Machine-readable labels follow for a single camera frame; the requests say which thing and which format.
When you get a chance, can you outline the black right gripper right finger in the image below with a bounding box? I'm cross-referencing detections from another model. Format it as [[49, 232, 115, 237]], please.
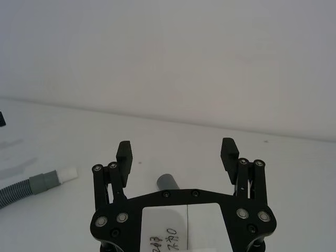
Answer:
[[220, 137, 269, 208]]

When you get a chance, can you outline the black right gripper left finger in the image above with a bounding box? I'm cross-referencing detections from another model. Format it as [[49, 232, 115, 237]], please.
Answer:
[[91, 141, 134, 211]]

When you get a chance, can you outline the grey plastic cylinder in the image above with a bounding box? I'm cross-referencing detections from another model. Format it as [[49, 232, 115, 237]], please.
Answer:
[[156, 173, 180, 191]]

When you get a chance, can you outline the white table cloth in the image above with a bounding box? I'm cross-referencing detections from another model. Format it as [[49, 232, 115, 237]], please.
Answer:
[[0, 96, 336, 252]]

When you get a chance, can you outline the grey corrugated hose white tip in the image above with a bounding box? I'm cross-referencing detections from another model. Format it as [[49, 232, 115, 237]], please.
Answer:
[[0, 166, 79, 210]]

